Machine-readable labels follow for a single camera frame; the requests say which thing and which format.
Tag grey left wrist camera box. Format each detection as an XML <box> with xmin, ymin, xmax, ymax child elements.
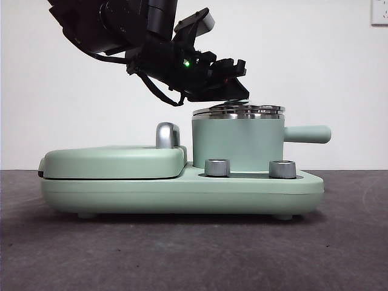
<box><xmin>193</xmin><ymin>8</ymin><xmax>216</xmax><ymax>33</ymax></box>

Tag green griddle lid chrome handle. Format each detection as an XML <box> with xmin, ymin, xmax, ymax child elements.
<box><xmin>38</xmin><ymin>122</ymin><xmax>189</xmax><ymax>179</ymax></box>

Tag white wall socket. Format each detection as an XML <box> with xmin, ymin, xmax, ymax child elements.
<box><xmin>371</xmin><ymin>0</ymin><xmax>388</xmax><ymax>27</ymax></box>

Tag silver control knob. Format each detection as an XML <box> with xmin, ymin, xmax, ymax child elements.
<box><xmin>269</xmin><ymin>159</ymin><xmax>297</xmax><ymax>179</ymax></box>
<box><xmin>204</xmin><ymin>158</ymin><xmax>232</xmax><ymax>177</ymax></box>

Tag mint green handled pot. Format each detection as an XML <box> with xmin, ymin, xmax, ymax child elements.
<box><xmin>191</xmin><ymin>115</ymin><xmax>332</xmax><ymax>170</ymax></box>

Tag mint green breakfast machine base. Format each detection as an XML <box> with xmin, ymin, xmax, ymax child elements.
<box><xmin>40</xmin><ymin>160</ymin><xmax>325</xmax><ymax>219</ymax></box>

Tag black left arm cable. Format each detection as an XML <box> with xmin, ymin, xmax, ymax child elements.
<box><xmin>130</xmin><ymin>60</ymin><xmax>187</xmax><ymax>107</ymax></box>

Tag glass pot lid green knob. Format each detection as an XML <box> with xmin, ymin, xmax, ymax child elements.
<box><xmin>192</xmin><ymin>99</ymin><xmax>286</xmax><ymax>118</ymax></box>

